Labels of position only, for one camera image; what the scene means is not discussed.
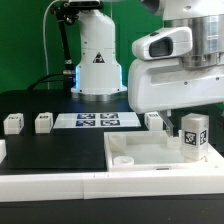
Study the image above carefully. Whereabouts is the white marker tag sheet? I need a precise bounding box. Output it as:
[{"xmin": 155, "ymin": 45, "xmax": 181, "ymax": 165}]
[{"xmin": 54, "ymin": 112, "xmax": 141, "ymax": 129}]

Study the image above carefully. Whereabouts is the white square tabletop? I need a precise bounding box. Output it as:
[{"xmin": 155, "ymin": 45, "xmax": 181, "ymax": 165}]
[{"xmin": 104, "ymin": 131, "xmax": 224, "ymax": 172}]

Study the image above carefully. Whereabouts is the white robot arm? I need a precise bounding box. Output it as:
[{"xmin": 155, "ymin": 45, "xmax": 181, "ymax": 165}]
[{"xmin": 68, "ymin": 0, "xmax": 224, "ymax": 118}]

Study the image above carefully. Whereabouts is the white U-shaped obstacle wall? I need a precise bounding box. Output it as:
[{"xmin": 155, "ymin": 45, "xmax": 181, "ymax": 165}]
[{"xmin": 0, "ymin": 140, "xmax": 224, "ymax": 202}]

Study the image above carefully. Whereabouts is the black cable bundle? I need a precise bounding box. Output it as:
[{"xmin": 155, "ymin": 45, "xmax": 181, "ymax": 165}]
[{"xmin": 27, "ymin": 1, "xmax": 76, "ymax": 91}]

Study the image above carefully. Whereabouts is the white cable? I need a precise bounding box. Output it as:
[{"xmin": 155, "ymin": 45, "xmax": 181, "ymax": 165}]
[{"xmin": 42, "ymin": 0, "xmax": 61, "ymax": 90}]

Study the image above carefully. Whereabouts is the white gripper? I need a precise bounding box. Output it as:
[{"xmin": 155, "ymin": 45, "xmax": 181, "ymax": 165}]
[{"xmin": 128, "ymin": 27, "xmax": 224, "ymax": 137}]

